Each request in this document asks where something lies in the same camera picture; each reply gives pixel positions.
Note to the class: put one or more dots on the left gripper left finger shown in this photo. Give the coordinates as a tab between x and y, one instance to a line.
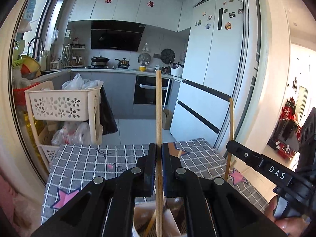
149	171

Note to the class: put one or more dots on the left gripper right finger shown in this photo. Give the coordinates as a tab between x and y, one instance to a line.
170	163

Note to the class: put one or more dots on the black plastic spoon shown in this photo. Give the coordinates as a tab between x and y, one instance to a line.
176	206

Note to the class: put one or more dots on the plain wooden chopstick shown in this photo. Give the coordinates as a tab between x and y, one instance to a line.
154	217
159	177
231	136

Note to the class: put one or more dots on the kitchen sink faucet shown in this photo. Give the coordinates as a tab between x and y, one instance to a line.
38	47

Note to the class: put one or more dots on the white upper kitchen cabinets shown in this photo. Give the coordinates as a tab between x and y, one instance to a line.
172	15

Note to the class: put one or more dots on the person's right hand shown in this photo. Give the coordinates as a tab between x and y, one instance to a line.
293	226

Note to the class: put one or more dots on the cardboard box on floor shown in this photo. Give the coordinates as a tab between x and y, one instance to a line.
166	119

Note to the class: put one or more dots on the white plastic utensil caddy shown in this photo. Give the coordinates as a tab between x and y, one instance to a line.
167	221

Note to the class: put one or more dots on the black bag on cart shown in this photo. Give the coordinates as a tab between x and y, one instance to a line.
107	119

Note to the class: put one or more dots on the black built-in oven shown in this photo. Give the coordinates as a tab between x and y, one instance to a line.
144	91

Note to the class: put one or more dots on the grey checkered tablecloth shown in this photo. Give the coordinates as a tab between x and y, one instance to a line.
74	166

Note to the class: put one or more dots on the white rice cooker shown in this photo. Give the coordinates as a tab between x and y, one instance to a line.
177	70

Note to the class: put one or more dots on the orange cooking pot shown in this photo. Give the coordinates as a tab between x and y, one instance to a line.
123	64

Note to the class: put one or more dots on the white refrigerator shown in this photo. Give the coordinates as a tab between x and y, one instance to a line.
210	70

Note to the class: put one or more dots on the white floral storage cart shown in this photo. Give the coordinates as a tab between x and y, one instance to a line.
47	105

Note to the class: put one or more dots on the black range hood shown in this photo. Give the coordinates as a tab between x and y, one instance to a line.
116	35

